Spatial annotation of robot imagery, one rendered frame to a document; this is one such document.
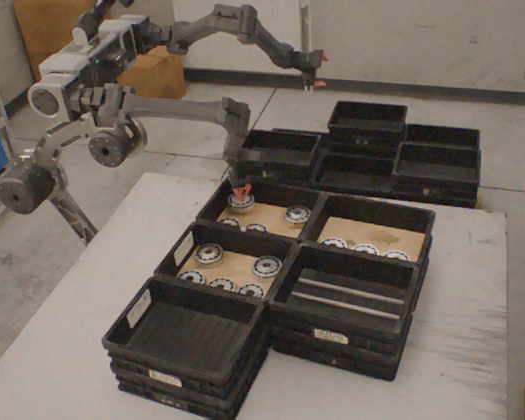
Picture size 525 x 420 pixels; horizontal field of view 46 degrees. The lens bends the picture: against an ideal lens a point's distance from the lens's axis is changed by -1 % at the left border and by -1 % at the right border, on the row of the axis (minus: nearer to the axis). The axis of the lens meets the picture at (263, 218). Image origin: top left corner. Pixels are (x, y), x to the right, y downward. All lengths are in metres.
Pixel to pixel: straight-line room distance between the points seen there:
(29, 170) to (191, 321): 1.03
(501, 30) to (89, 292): 3.47
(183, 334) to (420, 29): 3.39
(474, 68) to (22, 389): 3.84
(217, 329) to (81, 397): 0.47
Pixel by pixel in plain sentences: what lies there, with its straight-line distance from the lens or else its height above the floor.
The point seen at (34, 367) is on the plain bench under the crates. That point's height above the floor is 0.70.
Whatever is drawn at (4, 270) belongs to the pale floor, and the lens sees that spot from 3.82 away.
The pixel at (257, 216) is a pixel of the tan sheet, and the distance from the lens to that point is 2.38.
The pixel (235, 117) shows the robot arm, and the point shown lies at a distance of 1.80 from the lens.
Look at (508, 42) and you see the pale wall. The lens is 4.87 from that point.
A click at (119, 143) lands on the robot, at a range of 2.29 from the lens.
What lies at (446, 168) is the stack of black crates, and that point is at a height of 0.49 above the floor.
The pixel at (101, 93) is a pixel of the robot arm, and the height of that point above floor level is 1.48.
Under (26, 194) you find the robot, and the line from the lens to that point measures 2.64.
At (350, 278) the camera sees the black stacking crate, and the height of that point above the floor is 0.83.
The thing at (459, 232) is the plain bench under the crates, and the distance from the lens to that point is 2.54.
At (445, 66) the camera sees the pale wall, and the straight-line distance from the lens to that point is 4.94.
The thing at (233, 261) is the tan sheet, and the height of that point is 0.83.
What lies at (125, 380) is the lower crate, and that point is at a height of 0.76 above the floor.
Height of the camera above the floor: 2.27
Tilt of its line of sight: 38 degrees down
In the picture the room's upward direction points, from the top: 5 degrees counter-clockwise
